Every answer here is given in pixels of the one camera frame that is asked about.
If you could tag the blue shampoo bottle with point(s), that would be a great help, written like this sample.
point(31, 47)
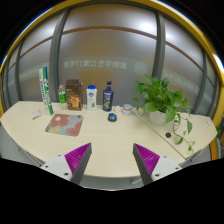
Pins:
point(108, 97)

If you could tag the white shampoo bottle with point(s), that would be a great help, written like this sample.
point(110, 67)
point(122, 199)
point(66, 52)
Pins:
point(91, 97)

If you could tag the small round white jar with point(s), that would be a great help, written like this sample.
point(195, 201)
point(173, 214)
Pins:
point(126, 109)

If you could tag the clear green drink bottle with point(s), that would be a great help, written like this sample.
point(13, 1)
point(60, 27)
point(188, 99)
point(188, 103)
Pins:
point(62, 97)

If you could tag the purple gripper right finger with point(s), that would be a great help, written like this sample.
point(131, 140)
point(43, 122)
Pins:
point(151, 166)

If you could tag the floral mouse pad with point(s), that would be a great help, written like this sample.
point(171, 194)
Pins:
point(62, 124)

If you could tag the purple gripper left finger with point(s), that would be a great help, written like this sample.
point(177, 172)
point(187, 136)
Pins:
point(70, 166)

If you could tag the black desk grommet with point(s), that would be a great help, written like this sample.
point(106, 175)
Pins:
point(168, 135)

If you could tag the small white packet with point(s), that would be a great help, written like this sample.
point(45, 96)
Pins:
point(36, 114)

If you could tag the crumpled white wrapper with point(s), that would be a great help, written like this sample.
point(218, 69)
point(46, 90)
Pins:
point(117, 108)

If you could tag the green potted plant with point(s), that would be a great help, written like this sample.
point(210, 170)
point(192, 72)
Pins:
point(154, 96)

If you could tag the brown carton box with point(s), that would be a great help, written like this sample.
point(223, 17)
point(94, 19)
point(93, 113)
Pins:
point(74, 94)

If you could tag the white green shuttlecock tube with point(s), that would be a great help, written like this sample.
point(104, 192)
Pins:
point(43, 79)

